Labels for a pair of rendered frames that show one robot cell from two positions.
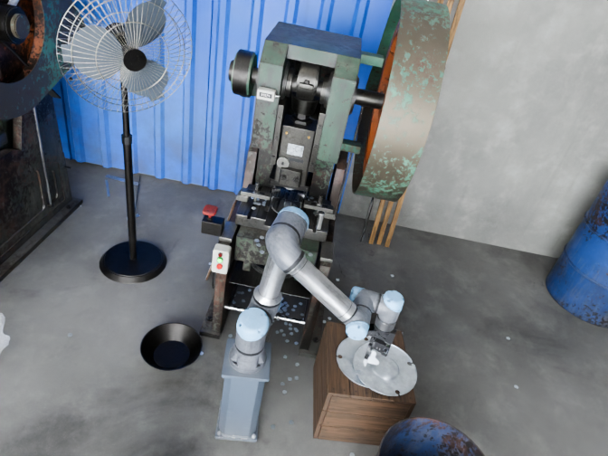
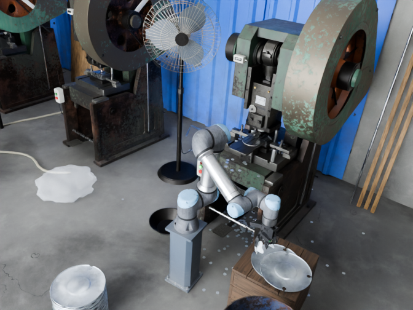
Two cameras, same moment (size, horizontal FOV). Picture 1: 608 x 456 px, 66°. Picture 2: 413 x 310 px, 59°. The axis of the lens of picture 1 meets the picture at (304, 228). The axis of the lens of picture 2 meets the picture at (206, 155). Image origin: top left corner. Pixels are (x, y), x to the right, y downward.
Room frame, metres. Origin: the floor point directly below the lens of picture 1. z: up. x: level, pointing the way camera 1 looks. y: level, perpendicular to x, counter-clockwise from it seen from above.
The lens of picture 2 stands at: (-0.08, -0.95, 1.94)
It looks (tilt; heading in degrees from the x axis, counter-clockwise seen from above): 30 degrees down; 36
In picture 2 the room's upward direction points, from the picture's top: 4 degrees clockwise
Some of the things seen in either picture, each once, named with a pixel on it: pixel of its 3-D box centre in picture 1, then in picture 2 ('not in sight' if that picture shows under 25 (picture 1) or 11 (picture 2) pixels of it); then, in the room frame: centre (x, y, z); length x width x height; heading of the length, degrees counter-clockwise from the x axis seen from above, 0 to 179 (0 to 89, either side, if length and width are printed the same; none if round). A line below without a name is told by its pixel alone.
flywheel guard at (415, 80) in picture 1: (383, 93); (331, 66); (2.10, -0.23, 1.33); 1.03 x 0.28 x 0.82; 0
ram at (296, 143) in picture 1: (295, 151); (263, 102); (1.95, 0.11, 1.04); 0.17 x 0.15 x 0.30; 0
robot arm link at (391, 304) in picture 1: (390, 307); (271, 206); (1.29, -0.37, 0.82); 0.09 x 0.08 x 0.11; 81
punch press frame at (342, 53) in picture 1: (293, 172); (272, 122); (2.13, 0.11, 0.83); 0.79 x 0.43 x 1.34; 0
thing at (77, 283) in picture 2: not in sight; (78, 285); (0.63, 0.38, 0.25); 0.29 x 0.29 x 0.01
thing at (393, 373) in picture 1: (384, 366); (286, 270); (1.40, -0.48, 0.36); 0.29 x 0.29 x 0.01
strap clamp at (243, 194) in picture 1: (254, 191); (240, 130); (1.99, 0.28, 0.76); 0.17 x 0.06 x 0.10; 90
